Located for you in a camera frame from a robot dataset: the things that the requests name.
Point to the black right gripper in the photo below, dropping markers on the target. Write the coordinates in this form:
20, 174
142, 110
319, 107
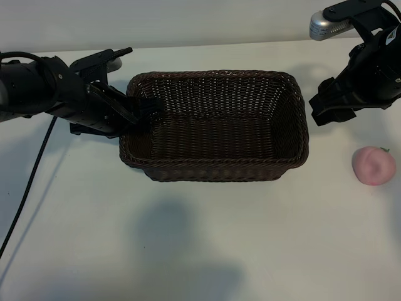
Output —
376, 72

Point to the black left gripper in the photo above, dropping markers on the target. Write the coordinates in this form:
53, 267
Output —
100, 116

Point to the pink peach with green leaf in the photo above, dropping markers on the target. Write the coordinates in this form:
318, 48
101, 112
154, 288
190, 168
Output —
372, 166

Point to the dark brown wicker basket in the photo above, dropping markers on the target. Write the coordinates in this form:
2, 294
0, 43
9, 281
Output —
219, 141

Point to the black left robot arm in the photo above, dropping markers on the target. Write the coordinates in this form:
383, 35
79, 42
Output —
28, 87

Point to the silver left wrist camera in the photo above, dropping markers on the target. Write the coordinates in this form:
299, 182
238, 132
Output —
115, 64

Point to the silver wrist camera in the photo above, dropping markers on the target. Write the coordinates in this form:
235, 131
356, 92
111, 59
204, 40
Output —
115, 64
322, 28

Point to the black left camera mount bracket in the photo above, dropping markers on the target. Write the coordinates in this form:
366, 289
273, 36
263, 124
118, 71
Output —
91, 62

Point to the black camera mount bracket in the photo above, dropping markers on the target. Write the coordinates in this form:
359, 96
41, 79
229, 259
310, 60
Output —
347, 7
91, 62

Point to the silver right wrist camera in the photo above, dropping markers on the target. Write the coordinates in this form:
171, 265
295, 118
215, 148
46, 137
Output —
322, 28

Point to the black right camera mount bracket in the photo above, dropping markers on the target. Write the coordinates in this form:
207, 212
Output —
347, 7

